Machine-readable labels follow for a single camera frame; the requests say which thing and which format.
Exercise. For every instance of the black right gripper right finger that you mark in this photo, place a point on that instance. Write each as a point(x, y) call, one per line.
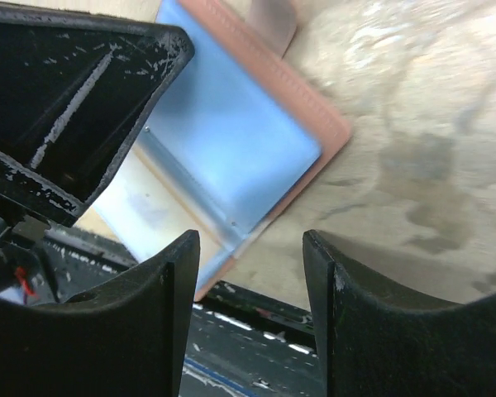
point(376, 337)

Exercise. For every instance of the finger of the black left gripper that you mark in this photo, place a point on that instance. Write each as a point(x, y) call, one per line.
point(75, 91)

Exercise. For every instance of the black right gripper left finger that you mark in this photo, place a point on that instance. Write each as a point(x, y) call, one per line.
point(125, 337)

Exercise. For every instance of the brown leather card holder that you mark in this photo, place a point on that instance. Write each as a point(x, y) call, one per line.
point(231, 143)

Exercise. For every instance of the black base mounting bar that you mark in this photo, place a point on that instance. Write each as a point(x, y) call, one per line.
point(240, 343)

